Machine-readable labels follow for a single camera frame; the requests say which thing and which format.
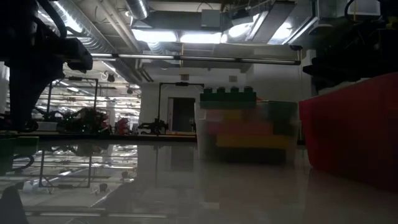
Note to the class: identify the background robot station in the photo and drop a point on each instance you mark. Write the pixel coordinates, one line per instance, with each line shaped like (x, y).
(84, 119)

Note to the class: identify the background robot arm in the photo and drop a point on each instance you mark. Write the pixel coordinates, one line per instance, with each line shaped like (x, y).
(152, 126)

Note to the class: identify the yellow-orange long block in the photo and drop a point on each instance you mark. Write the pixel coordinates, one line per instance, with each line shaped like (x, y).
(252, 142)

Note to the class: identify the silver ventilation duct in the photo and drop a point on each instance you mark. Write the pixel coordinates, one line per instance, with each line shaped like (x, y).
(99, 31)

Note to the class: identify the dark doorway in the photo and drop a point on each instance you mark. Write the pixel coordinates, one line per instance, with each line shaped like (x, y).
(183, 115)

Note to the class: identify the green long block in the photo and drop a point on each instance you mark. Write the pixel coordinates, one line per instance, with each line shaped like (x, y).
(28, 141)

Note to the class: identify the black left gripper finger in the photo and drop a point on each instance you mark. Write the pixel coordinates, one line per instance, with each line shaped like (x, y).
(21, 102)

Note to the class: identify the black gantry frame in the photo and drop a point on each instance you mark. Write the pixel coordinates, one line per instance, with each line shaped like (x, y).
(74, 79)
(182, 84)

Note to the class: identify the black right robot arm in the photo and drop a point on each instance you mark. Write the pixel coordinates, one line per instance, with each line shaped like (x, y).
(357, 56)

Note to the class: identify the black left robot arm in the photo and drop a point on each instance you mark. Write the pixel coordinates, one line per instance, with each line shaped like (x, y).
(21, 14)

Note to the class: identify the rectangular metal duct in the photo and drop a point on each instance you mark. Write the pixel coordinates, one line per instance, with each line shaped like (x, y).
(273, 25)

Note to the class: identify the green studded brick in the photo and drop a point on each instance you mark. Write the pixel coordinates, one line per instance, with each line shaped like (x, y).
(228, 98)

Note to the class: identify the clear plastic bin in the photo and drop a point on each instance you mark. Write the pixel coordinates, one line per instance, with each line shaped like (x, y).
(202, 146)

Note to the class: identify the ceiling light panel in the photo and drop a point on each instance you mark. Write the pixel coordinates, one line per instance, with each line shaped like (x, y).
(177, 36)

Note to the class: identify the red plastic bin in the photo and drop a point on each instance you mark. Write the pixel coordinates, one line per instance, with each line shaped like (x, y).
(357, 130)

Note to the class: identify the grey ceiling box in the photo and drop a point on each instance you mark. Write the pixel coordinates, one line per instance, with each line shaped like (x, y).
(211, 19)

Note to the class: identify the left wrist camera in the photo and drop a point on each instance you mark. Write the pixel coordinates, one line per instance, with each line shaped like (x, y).
(77, 56)

